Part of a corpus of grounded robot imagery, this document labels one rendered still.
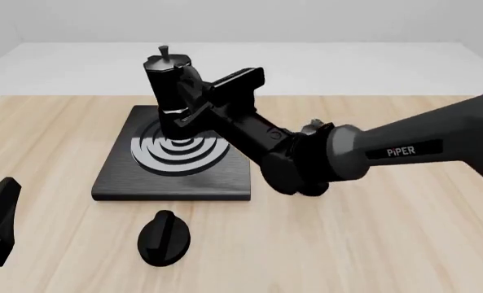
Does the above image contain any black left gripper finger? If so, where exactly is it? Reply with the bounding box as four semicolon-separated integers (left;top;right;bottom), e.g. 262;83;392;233
0;176;23;243

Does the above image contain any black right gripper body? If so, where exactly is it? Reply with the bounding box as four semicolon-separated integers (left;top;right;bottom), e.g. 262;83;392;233
206;66;266;124

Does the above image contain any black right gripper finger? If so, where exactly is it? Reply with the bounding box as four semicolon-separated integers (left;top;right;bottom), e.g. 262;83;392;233
173;103;216;128

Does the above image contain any black moka pot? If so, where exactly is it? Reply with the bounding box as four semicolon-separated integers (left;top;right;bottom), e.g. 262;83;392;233
142;44;204;138

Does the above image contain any flat black stove plate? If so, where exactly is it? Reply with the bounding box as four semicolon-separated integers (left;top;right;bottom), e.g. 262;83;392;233
90;105;252;203

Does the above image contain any round black stove knob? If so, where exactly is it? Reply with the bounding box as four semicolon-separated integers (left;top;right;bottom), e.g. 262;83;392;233
137;209;192;269

